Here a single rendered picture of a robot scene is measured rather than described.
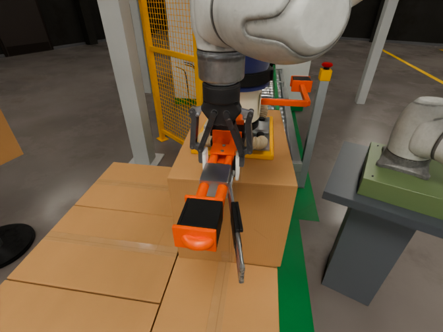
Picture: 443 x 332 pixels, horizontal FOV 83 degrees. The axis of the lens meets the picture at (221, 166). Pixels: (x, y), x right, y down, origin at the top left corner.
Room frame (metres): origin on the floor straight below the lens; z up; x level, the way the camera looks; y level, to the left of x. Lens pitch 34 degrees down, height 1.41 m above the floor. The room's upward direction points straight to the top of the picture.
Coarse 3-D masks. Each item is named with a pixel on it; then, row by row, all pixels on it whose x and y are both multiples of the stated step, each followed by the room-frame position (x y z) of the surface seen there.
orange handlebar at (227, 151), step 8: (304, 88) 1.06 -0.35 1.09; (304, 96) 0.97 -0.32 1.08; (264, 104) 0.93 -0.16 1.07; (272, 104) 0.92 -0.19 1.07; (280, 104) 0.92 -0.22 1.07; (288, 104) 0.91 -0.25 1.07; (296, 104) 0.91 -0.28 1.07; (304, 104) 0.91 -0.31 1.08; (216, 144) 0.58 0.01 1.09; (224, 144) 0.57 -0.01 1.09; (232, 144) 0.58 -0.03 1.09; (216, 152) 0.54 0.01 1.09; (224, 152) 0.54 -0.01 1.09; (232, 152) 0.54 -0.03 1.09; (208, 160) 0.51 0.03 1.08; (216, 160) 0.52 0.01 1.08; (224, 160) 0.54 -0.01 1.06; (232, 160) 0.51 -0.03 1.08; (200, 184) 0.42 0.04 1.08; (200, 192) 0.39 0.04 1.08; (216, 192) 0.39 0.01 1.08; (224, 192) 0.39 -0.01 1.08; (224, 200) 0.37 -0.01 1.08; (184, 240) 0.27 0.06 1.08; (192, 240) 0.27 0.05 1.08; (200, 240) 0.27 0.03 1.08; (208, 240) 0.27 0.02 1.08; (192, 248) 0.26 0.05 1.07; (200, 248) 0.26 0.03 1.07; (208, 248) 0.27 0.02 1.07
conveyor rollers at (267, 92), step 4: (276, 76) 3.30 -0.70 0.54; (272, 80) 3.13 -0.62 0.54; (272, 84) 2.96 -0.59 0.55; (264, 88) 2.80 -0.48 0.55; (268, 88) 2.80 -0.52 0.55; (272, 88) 2.80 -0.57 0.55; (264, 92) 2.70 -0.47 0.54; (268, 92) 2.69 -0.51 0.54; (272, 92) 2.69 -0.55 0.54; (280, 92) 2.68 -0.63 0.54; (264, 96) 2.54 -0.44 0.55; (268, 96) 2.54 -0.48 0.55; (272, 96) 2.59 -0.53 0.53; (280, 96) 2.58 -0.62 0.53; (268, 108) 2.24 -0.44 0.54; (272, 108) 2.24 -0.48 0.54; (280, 108) 2.23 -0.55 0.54; (280, 112) 2.14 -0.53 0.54; (284, 124) 1.87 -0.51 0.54; (284, 128) 1.79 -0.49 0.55
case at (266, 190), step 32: (192, 160) 0.72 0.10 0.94; (256, 160) 0.72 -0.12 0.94; (288, 160) 0.72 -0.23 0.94; (192, 192) 0.62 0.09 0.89; (256, 192) 0.60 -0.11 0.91; (288, 192) 0.59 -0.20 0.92; (224, 224) 0.61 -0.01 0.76; (256, 224) 0.59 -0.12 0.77; (288, 224) 0.58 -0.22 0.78; (192, 256) 0.62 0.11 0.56; (224, 256) 0.61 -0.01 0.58; (256, 256) 0.59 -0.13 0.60
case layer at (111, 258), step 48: (96, 192) 1.03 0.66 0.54; (144, 192) 1.03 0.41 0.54; (48, 240) 0.71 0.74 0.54; (96, 240) 0.71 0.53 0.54; (144, 240) 0.71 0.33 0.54; (0, 288) 0.50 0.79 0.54; (48, 288) 0.50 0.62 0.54; (96, 288) 0.50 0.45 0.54; (144, 288) 0.50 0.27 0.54; (192, 288) 0.50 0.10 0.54; (240, 288) 0.50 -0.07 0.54
